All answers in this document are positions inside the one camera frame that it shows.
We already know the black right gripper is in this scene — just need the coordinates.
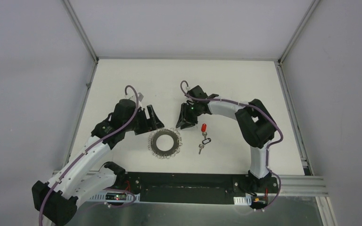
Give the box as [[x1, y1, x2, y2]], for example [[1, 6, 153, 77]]
[[176, 103, 202, 130]]

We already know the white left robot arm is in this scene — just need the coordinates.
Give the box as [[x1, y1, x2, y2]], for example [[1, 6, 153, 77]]
[[32, 99, 164, 226]]

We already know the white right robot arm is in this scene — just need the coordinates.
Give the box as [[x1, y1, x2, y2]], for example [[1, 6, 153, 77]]
[[176, 85, 279, 194]]

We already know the red key tag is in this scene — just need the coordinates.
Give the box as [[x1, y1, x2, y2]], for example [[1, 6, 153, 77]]
[[201, 123, 207, 132]]

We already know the black key tag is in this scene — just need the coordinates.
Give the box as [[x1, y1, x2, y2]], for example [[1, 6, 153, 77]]
[[201, 138, 211, 145]]

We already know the silver key on black tag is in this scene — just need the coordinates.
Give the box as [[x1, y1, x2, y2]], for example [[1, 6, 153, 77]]
[[198, 144, 205, 154]]

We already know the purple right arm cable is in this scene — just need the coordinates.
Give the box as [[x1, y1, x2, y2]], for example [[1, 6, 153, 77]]
[[180, 80, 284, 213]]

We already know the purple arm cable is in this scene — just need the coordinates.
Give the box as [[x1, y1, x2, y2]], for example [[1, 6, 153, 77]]
[[38, 85, 144, 226], [180, 80, 284, 213]]

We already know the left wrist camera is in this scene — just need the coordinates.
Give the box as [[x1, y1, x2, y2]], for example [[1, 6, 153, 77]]
[[137, 92, 144, 102]]

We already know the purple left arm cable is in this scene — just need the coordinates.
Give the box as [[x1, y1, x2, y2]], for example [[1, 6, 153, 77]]
[[38, 85, 144, 226]]

